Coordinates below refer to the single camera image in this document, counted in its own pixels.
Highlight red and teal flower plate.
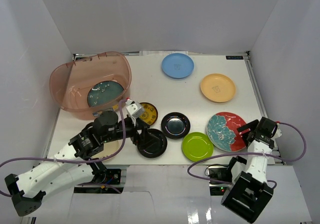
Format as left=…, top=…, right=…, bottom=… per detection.
left=206, top=112, right=246, bottom=152

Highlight dark teal floral plate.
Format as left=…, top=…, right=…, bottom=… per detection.
left=87, top=81, right=124, bottom=107

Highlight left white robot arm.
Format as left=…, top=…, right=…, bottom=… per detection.
left=4, top=111, right=168, bottom=216

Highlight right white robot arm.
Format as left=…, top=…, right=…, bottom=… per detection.
left=221, top=117, right=278, bottom=223

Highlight pink translucent plastic bin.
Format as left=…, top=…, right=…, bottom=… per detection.
left=49, top=52, right=132, bottom=120

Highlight glossy black plate lower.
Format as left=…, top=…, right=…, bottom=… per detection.
left=137, top=128, right=168, bottom=159

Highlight glossy black plate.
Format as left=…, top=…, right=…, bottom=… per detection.
left=161, top=112, right=191, bottom=140
left=137, top=128, right=168, bottom=159

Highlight cream plate with ink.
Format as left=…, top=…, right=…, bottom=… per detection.
left=94, top=140, right=120, bottom=159

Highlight yellow patterned brown plate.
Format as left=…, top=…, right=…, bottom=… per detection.
left=139, top=102, right=159, bottom=126

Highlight glossy black plate upper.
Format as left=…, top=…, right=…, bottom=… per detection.
left=161, top=112, right=191, bottom=140

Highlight peach orange plate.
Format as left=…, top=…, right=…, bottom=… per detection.
left=200, top=74, right=236, bottom=103

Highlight lime green plate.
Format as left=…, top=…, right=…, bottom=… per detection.
left=181, top=132, right=214, bottom=162

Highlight blue table label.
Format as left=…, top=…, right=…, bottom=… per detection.
left=226, top=56, right=244, bottom=60

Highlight light blue plate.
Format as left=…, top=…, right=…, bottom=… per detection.
left=161, top=53, right=195, bottom=79

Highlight papers at table back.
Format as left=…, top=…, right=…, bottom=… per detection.
left=139, top=51, right=189, bottom=56

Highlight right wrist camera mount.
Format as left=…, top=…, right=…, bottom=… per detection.
left=271, top=121, right=282, bottom=140

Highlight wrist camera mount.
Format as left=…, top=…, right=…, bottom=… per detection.
left=271, top=121, right=282, bottom=140
left=125, top=98, right=145, bottom=120

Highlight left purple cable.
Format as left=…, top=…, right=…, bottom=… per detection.
left=0, top=99, right=131, bottom=197

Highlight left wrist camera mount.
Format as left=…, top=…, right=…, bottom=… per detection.
left=125, top=98, right=145, bottom=120

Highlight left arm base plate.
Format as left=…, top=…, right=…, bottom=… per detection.
left=73, top=169, right=124, bottom=194

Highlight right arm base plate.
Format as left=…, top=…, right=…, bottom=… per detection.
left=204, top=164, right=232, bottom=196

